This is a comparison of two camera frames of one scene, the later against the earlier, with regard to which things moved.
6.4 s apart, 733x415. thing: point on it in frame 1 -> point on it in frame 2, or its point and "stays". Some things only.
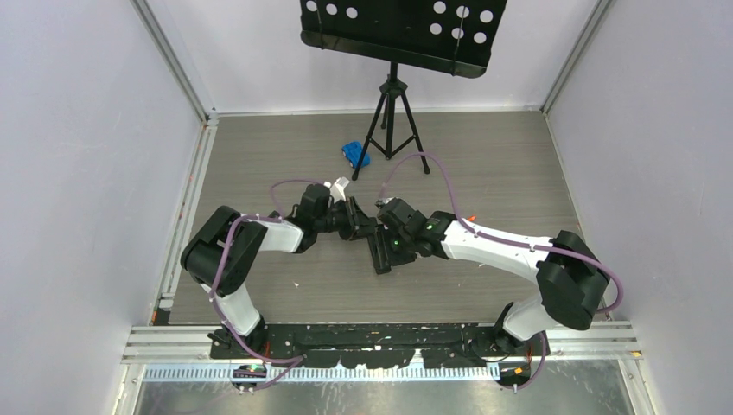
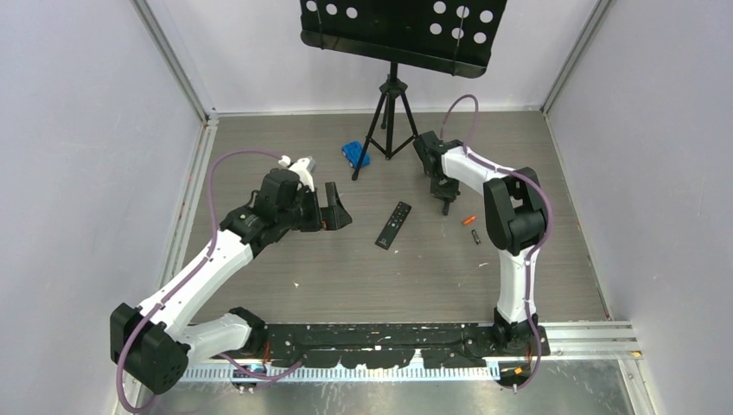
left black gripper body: [347, 225] -> [309, 218]
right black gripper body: [399, 249] -> [444, 187]
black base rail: [382, 345] stays
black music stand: [455, 36] stays
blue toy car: [353, 151] stays
